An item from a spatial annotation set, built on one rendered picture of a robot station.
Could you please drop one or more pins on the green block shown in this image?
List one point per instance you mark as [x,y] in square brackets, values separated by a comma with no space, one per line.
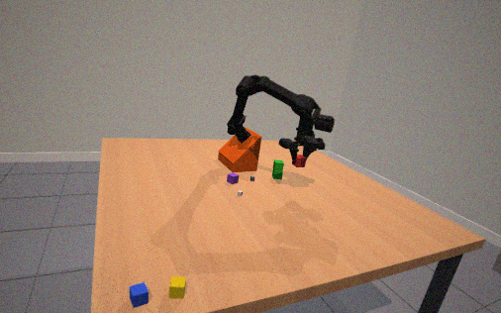
[277,174]
[278,165]

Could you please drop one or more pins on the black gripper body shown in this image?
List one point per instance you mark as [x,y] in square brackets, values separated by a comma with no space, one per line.
[288,144]

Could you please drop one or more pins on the yellow block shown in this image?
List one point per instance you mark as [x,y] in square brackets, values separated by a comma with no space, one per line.
[177,287]

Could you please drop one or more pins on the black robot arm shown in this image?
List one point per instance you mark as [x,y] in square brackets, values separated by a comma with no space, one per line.
[301,104]

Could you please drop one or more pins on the blue block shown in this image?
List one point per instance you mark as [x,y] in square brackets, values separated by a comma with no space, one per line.
[139,294]

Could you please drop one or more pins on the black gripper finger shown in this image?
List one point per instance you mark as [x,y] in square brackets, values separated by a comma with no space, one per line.
[306,153]
[294,154]

